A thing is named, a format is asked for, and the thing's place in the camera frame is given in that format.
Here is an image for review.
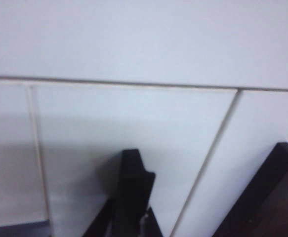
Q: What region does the white glass cabinet door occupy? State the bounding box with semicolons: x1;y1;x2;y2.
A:
0;79;238;237
173;90;288;237

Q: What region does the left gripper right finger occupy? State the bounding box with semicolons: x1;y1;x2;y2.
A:
131;170;164;237

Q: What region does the black cabinet door handle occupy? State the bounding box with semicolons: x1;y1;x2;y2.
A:
120;149;145;223
212;142;288;237

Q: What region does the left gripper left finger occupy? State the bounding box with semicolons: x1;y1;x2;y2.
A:
84;195;122;237

